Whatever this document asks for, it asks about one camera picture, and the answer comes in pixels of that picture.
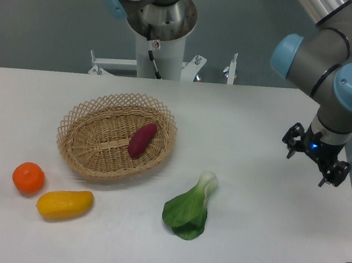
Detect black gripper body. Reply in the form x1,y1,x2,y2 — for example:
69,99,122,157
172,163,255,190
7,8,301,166
302,124,346,174

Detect purple sweet potato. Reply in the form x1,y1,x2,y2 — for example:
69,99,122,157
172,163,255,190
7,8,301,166
127,123,158,158

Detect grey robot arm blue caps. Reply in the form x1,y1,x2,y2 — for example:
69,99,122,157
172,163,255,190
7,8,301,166
103,0,352,186

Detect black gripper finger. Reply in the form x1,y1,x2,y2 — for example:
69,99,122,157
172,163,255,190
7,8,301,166
282,122,306,159
318,160,351,187

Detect black cable on pedestal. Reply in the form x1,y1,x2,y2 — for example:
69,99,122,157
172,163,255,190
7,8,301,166
140,23,169,80

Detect orange tangerine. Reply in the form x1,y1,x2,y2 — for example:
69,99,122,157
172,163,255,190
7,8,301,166
12,162,45,195

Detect woven wicker basket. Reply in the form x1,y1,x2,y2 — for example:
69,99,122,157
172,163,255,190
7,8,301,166
57,93,177,181

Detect green bok choy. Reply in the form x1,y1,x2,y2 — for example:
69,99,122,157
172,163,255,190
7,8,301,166
162,171,219,241

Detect yellow mango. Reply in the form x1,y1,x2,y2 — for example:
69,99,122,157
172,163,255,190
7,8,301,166
36,190,95,220

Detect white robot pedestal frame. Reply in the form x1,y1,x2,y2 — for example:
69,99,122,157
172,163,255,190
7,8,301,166
87,0,248,93

